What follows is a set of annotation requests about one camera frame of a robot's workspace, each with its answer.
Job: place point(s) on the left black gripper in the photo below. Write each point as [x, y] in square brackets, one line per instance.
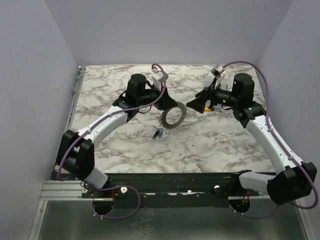
[165, 101]

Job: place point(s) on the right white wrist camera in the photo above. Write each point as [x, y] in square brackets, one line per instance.
[218, 73]

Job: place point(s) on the aluminium rail frame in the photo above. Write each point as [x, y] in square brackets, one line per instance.
[66, 215]

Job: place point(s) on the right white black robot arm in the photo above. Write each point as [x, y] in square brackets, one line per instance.
[293, 178]

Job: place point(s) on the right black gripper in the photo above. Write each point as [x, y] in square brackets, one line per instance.
[207, 95]

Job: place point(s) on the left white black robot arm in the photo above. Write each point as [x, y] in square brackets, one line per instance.
[76, 152]

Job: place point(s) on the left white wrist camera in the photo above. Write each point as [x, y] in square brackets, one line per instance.
[158, 79]

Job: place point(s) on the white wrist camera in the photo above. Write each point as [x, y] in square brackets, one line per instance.
[158, 79]
[218, 73]

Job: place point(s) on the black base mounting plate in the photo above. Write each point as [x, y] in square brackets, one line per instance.
[169, 190]

